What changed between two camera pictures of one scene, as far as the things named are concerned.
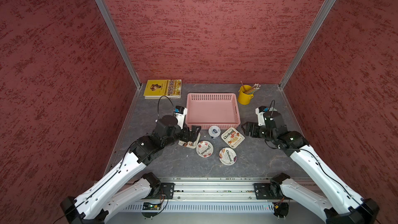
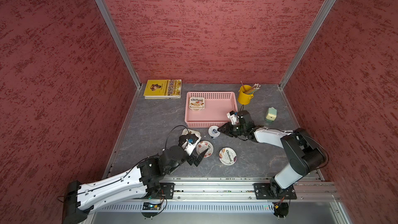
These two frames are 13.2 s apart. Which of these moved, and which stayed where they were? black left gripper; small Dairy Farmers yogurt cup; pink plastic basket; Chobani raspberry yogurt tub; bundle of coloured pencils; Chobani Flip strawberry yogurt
Moved: black left gripper; Chobani Flip strawberry yogurt
Stayed: Chobani raspberry yogurt tub; bundle of coloured pencils; pink plastic basket; small Dairy Farmers yogurt cup
